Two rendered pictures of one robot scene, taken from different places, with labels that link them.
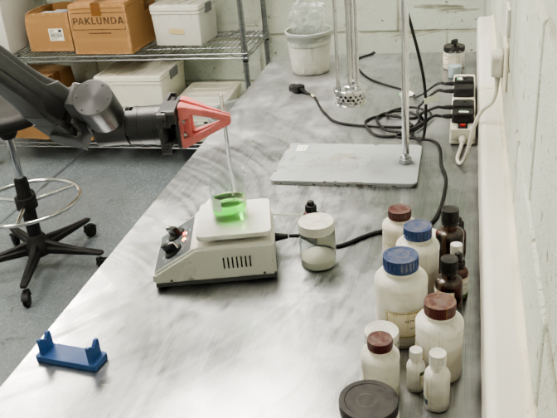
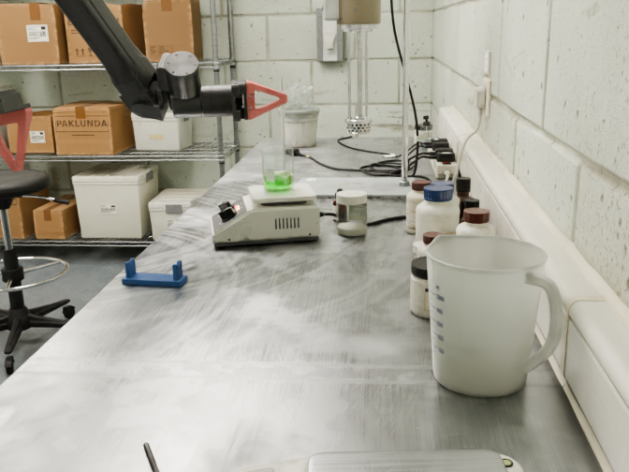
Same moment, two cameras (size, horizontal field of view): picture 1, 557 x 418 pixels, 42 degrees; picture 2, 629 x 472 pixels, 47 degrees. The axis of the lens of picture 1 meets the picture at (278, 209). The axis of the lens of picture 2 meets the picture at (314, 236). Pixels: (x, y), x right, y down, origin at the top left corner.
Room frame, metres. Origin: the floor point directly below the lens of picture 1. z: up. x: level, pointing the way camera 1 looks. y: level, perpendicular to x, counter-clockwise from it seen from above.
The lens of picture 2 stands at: (-0.28, 0.25, 1.14)
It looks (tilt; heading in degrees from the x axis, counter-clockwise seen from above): 16 degrees down; 350
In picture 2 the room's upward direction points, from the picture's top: 1 degrees counter-clockwise
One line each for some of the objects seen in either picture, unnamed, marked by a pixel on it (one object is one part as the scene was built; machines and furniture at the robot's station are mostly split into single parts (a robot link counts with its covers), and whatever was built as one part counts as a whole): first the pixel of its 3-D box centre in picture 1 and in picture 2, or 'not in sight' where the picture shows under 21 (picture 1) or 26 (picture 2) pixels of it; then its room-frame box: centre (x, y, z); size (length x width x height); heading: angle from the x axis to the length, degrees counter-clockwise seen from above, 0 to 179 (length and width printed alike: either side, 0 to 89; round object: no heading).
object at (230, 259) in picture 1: (221, 243); (269, 215); (1.06, 0.10, 0.79); 0.22 x 0.13 x 0.08; 89
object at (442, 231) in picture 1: (449, 240); (462, 206); (0.98, -0.26, 0.80); 0.04 x 0.04 x 0.11
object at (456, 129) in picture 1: (463, 104); (441, 157); (1.66, -0.47, 0.77); 0.40 x 0.06 x 0.04; 164
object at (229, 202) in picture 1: (228, 195); (277, 170); (1.06, 0.08, 0.88); 0.07 x 0.06 x 0.08; 5
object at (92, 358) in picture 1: (70, 349); (153, 272); (0.84, 0.31, 0.77); 0.10 x 0.03 x 0.04; 68
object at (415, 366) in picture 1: (415, 368); not in sight; (0.71, -0.15, 0.78); 0.02 x 0.02 x 0.06
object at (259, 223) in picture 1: (234, 219); (281, 192); (1.06, 0.07, 0.83); 0.12 x 0.12 x 0.01; 89
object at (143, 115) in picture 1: (153, 123); (222, 100); (1.05, 0.18, 1.01); 0.10 x 0.07 x 0.07; 175
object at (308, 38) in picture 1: (308, 35); (299, 113); (2.13, -0.14, 0.86); 0.14 x 0.14 x 0.21
